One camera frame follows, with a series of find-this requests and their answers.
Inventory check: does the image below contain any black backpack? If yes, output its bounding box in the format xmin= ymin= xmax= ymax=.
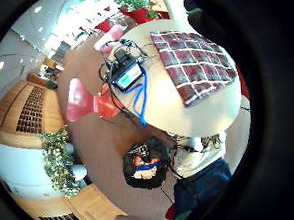
xmin=120 ymin=136 xmax=173 ymax=192

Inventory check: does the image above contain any black electronic box with screen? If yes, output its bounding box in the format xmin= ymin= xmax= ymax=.
xmin=107 ymin=46 xmax=146 ymax=94

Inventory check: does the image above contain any blue cable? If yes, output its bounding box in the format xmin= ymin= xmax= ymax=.
xmin=114 ymin=65 xmax=151 ymax=129

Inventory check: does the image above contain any potted plant in red planter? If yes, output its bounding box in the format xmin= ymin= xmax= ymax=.
xmin=111 ymin=0 xmax=166 ymax=27

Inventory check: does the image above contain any the person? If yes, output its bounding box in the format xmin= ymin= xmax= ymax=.
xmin=160 ymin=130 xmax=236 ymax=220

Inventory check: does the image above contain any green leafy plant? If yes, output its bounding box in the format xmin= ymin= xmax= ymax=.
xmin=38 ymin=127 xmax=82 ymax=201

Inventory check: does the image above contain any pink chair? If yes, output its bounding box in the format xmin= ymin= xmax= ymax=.
xmin=92 ymin=23 xmax=129 ymax=57

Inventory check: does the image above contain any red chair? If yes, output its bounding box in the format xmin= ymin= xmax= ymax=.
xmin=63 ymin=75 xmax=123 ymax=124

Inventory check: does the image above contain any wooden slatted counter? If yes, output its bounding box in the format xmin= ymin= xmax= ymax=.
xmin=0 ymin=78 xmax=67 ymax=153

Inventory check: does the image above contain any red plaid cloth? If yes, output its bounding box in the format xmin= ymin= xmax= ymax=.
xmin=149 ymin=25 xmax=240 ymax=110

